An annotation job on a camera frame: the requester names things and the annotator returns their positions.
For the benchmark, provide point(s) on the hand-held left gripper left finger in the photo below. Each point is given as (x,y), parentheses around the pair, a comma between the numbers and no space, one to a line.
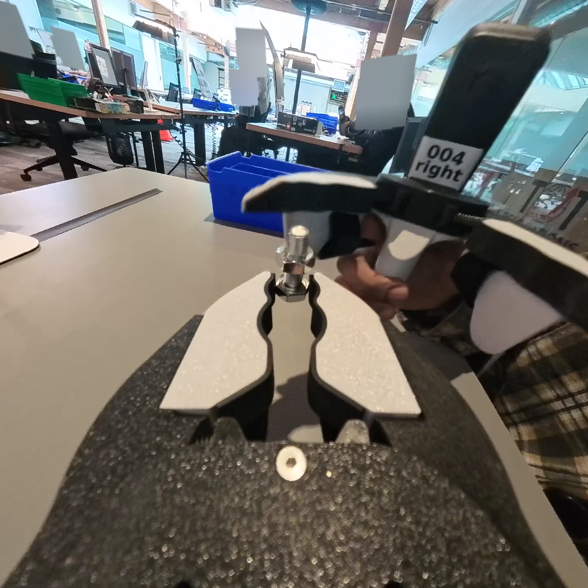
(216,358)

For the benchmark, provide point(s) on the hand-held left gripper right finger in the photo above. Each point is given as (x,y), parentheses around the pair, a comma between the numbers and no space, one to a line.
(363,363)

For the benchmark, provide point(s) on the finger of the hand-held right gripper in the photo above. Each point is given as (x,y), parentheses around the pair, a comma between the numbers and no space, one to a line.
(528,232)
(330,181)

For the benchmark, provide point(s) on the silver bolt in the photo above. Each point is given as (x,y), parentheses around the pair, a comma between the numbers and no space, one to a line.
(297,236)

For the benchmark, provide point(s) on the silver flange nut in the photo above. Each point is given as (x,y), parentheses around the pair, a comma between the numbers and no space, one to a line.
(296,258)

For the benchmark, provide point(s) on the blue plastic bin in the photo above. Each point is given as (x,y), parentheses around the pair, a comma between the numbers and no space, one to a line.
(234,193)

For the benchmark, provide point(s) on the person's right forearm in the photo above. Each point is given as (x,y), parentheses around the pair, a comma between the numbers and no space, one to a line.
(546,395)

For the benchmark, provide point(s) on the person's right hand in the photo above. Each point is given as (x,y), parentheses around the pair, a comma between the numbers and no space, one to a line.
(367,285)

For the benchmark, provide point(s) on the wooden desk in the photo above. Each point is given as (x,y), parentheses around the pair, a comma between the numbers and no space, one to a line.
(55,108)
(303,138)

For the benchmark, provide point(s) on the small blue bin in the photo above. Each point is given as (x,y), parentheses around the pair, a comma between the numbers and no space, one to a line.
(324,120)
(211,104)

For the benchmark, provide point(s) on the black box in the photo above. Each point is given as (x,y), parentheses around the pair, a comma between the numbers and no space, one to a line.
(298,124)

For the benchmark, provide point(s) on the black tripod stand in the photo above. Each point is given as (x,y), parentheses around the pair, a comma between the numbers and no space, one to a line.
(181,115)

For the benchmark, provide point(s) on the orange traffic cone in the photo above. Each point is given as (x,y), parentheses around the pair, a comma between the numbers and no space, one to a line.
(166,133)

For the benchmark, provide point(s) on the black computer monitor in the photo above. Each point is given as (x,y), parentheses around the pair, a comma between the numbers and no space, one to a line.
(103,66)
(126,69)

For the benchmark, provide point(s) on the black office chair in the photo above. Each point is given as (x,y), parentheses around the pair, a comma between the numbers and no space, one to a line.
(59,147)

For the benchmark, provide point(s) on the green plastic bin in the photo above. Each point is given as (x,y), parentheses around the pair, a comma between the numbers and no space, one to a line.
(50,89)

